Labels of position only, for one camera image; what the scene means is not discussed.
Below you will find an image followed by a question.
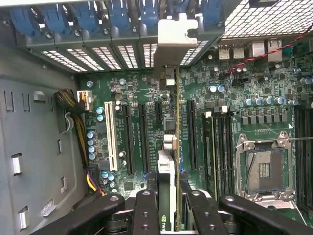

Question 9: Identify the silver socket cover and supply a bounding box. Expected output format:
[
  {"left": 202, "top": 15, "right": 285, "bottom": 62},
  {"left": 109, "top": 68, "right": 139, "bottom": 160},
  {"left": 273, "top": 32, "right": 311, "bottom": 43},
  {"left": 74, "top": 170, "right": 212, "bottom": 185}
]
[{"left": 253, "top": 193, "right": 308, "bottom": 226}]

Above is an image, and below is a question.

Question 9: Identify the black RAM slot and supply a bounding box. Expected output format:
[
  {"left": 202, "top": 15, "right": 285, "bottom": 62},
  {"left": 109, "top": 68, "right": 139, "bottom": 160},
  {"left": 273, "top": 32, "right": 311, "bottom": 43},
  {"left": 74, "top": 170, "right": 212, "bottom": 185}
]
[
  {"left": 221, "top": 107, "right": 228, "bottom": 196},
  {"left": 294, "top": 105, "right": 303, "bottom": 211},
  {"left": 227, "top": 107, "right": 235, "bottom": 196},
  {"left": 308, "top": 105, "right": 313, "bottom": 216},
  {"left": 216, "top": 107, "right": 223, "bottom": 196},
  {"left": 302, "top": 105, "right": 309, "bottom": 213},
  {"left": 202, "top": 107, "right": 218, "bottom": 196}
]

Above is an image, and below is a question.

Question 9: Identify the sleeved power cable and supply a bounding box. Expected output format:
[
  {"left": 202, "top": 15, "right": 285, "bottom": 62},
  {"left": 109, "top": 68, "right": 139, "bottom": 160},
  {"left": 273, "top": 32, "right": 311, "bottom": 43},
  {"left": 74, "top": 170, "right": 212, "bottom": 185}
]
[{"left": 53, "top": 88, "right": 108, "bottom": 196}]

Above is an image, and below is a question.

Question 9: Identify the white power connector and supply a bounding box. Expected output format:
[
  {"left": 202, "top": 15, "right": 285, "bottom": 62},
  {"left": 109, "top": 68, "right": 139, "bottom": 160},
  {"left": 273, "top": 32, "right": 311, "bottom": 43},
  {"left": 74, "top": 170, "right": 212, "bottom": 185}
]
[{"left": 76, "top": 90, "right": 93, "bottom": 112}]

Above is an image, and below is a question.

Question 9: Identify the white cable tie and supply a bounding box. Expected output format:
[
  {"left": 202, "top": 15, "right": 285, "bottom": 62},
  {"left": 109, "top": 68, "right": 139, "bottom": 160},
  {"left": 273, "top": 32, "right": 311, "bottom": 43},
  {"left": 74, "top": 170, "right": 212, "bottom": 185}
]
[{"left": 60, "top": 112, "right": 74, "bottom": 135}]

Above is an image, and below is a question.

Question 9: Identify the black silver PC case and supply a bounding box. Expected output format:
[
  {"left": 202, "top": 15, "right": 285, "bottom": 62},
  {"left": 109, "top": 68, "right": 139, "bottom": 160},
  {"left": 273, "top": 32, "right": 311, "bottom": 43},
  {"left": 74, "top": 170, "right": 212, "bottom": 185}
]
[{"left": 0, "top": 0, "right": 313, "bottom": 235}]

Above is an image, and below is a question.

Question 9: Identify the short black expansion slot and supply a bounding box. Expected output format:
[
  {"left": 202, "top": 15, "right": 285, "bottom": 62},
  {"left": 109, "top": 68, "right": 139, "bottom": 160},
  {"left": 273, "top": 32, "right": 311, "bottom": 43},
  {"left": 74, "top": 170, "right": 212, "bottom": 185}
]
[{"left": 154, "top": 101, "right": 163, "bottom": 123}]

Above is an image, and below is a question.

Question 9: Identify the white expansion slot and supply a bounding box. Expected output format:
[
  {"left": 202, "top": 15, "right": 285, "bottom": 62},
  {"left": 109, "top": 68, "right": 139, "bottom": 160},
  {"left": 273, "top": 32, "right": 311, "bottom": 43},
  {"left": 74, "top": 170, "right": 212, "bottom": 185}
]
[{"left": 104, "top": 101, "right": 118, "bottom": 172}]

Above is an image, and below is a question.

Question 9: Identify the red black twisted wire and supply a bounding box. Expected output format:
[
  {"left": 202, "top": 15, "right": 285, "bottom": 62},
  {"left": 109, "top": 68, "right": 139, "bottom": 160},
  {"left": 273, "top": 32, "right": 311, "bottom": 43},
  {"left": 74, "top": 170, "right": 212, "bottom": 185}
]
[{"left": 223, "top": 31, "right": 313, "bottom": 74}]

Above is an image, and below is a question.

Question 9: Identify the CPU socket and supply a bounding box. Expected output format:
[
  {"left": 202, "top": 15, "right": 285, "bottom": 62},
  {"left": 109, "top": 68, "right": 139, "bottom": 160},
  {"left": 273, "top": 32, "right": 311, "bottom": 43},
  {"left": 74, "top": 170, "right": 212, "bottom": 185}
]
[{"left": 234, "top": 131, "right": 295, "bottom": 199}]

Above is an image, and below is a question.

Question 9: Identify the green motherboard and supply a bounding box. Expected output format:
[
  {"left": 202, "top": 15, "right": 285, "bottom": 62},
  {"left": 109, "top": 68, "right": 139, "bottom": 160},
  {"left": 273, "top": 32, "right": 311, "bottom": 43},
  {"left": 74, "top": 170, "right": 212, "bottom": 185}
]
[{"left": 78, "top": 39, "right": 313, "bottom": 228}]

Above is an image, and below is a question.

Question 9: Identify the silver rear port block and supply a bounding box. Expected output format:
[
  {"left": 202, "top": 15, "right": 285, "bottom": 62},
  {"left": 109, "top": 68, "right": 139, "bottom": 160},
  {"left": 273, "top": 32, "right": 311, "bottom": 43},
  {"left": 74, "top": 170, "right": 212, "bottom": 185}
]
[
  {"left": 250, "top": 41, "right": 267, "bottom": 59},
  {"left": 218, "top": 45, "right": 231, "bottom": 61},
  {"left": 232, "top": 45, "right": 245, "bottom": 59},
  {"left": 267, "top": 38, "right": 282, "bottom": 62}
]

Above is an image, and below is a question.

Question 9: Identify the blue card retention clip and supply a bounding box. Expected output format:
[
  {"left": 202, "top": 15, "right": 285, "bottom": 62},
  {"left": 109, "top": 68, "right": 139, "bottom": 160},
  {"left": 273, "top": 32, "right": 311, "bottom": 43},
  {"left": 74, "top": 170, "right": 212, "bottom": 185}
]
[
  {"left": 9, "top": 6, "right": 42, "bottom": 37},
  {"left": 45, "top": 7, "right": 72, "bottom": 35},
  {"left": 74, "top": 4, "right": 100, "bottom": 33},
  {"left": 107, "top": 1, "right": 132, "bottom": 30},
  {"left": 139, "top": 0, "right": 160, "bottom": 28},
  {"left": 202, "top": 0, "right": 224, "bottom": 28}
]

